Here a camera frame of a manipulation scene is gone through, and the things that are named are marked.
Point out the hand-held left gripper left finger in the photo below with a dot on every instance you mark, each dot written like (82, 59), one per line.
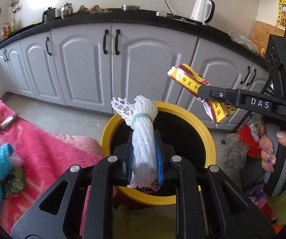
(130, 161)

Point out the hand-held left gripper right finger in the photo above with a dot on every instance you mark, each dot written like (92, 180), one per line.
(159, 164)

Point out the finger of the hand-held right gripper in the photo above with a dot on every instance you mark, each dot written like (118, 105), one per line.
(215, 93)

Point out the white foam fruit net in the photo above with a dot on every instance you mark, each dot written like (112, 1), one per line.
(143, 139)

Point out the red and yellow snack packet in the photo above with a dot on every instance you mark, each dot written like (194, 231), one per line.
(187, 79)

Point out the yellow-rimmed black waste bin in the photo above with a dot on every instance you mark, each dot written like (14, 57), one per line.
(182, 134)

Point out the dark floral cloth pouch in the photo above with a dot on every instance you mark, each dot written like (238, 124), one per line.
(13, 181)

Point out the silver foil wrapper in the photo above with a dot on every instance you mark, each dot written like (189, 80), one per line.
(8, 122)

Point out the particle board panel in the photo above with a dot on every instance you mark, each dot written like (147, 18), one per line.
(266, 32)

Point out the clear plastic bag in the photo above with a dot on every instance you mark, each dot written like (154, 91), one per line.
(245, 42)

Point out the red shopping bag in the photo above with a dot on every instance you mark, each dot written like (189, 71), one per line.
(250, 142)

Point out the clear bag of brown scraps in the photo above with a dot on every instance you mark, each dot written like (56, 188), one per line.
(234, 151)

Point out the pink printed blanket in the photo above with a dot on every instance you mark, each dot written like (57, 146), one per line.
(58, 154)

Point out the white electric kettle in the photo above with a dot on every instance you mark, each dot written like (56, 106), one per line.
(200, 12)

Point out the white charger adapter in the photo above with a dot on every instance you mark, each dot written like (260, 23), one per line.
(162, 14)

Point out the white lower cabinets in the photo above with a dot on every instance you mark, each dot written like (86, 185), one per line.
(83, 62)

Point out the steel bowl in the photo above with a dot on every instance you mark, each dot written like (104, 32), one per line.
(130, 8)

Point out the pile of ginger roots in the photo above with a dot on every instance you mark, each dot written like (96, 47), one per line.
(94, 9)

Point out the steel lidded canister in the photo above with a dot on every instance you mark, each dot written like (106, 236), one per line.
(66, 10)

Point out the dark teapot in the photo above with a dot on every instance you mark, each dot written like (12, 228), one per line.
(49, 15)

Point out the group of condiment bottles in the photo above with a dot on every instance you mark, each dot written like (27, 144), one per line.
(8, 29)

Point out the small hanging utensil rack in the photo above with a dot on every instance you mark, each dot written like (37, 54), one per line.
(15, 1)

